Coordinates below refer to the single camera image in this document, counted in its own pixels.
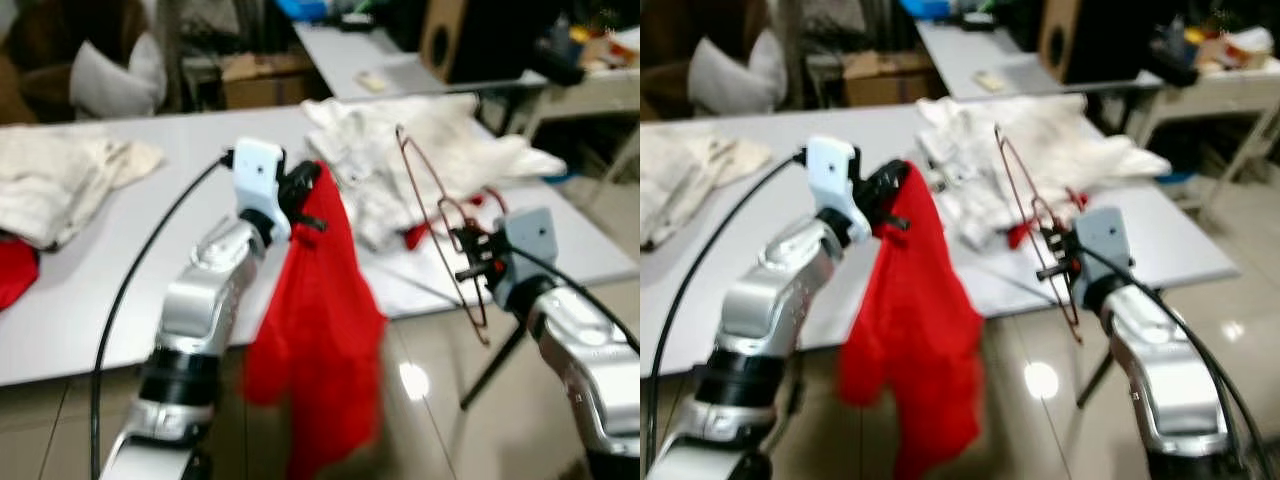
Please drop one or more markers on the dark red clothes hanger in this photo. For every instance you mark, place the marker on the dark red clothes hanger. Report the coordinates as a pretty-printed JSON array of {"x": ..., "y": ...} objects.
[
  {"x": 1068, "y": 305},
  {"x": 468, "y": 305}
]

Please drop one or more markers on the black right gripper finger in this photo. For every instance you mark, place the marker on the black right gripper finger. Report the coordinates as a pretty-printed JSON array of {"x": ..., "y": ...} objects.
[
  {"x": 1053, "y": 271},
  {"x": 471, "y": 271},
  {"x": 466, "y": 240},
  {"x": 1051, "y": 240}
]

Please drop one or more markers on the red t-shirt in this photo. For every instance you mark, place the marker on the red t-shirt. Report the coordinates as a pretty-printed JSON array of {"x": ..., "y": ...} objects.
[
  {"x": 915, "y": 330},
  {"x": 320, "y": 330}
]

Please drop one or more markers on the cream white jeans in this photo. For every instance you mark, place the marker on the cream white jeans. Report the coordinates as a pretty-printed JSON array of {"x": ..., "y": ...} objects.
[
  {"x": 690, "y": 180},
  {"x": 1060, "y": 140},
  {"x": 60, "y": 180},
  {"x": 440, "y": 140}
]

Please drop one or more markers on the white pillow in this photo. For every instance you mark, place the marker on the white pillow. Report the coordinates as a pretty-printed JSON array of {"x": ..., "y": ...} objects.
[
  {"x": 115, "y": 80},
  {"x": 735, "y": 80}
]

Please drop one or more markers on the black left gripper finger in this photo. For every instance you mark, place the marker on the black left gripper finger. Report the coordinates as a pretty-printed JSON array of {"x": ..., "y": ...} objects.
[
  {"x": 310, "y": 223},
  {"x": 896, "y": 224}
]

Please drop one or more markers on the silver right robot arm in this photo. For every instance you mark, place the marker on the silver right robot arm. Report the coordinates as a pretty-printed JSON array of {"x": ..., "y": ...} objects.
[
  {"x": 590, "y": 350},
  {"x": 1160, "y": 370}
]

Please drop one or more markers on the white remote control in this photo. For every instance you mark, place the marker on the white remote control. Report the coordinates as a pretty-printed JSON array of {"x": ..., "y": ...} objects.
[
  {"x": 988, "y": 81},
  {"x": 371, "y": 81}
]

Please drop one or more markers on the blue box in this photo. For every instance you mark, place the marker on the blue box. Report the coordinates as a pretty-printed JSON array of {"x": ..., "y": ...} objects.
[
  {"x": 303, "y": 9},
  {"x": 922, "y": 9}
]

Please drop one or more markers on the red garment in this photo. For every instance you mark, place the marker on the red garment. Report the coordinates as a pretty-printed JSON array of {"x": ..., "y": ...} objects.
[
  {"x": 15, "y": 275},
  {"x": 1018, "y": 237},
  {"x": 418, "y": 237}
]

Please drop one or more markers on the black table leg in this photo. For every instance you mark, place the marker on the black table leg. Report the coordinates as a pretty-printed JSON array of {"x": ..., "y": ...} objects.
[
  {"x": 495, "y": 365},
  {"x": 1095, "y": 380}
]

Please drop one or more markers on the brown armchair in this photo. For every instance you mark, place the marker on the brown armchair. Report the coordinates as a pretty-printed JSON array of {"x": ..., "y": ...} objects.
[
  {"x": 660, "y": 50},
  {"x": 35, "y": 50}
]

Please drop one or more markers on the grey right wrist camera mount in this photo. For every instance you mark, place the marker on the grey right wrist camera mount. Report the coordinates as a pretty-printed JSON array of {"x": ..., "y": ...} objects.
[
  {"x": 528, "y": 245},
  {"x": 1105, "y": 245}
]

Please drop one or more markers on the wooden speaker box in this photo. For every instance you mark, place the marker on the wooden speaker box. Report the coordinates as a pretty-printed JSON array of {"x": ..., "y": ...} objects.
[
  {"x": 1100, "y": 40},
  {"x": 480, "y": 40}
]

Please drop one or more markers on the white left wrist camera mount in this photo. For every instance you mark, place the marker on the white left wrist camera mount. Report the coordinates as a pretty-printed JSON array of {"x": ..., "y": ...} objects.
[
  {"x": 258, "y": 180},
  {"x": 830, "y": 180}
]

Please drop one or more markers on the plain cardboard box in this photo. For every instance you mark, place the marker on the plain cardboard box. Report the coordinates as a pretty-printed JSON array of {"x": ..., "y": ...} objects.
[
  {"x": 885, "y": 85},
  {"x": 265, "y": 85}
]

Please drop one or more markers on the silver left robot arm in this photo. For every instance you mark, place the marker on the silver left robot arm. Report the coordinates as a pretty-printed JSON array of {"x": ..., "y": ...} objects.
[
  {"x": 760, "y": 310},
  {"x": 200, "y": 310}
]

